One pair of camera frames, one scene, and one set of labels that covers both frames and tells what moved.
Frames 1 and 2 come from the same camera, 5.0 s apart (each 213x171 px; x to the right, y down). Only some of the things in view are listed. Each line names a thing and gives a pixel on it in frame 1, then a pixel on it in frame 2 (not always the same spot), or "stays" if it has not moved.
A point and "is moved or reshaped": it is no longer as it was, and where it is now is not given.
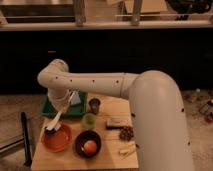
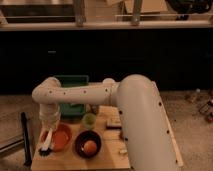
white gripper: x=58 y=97 → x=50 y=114
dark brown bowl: x=80 y=141 stays
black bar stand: x=27 y=154 stays
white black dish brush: x=55 y=126 is moved or reshaped
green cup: x=89 y=120 stays
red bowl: x=58 y=141 stays
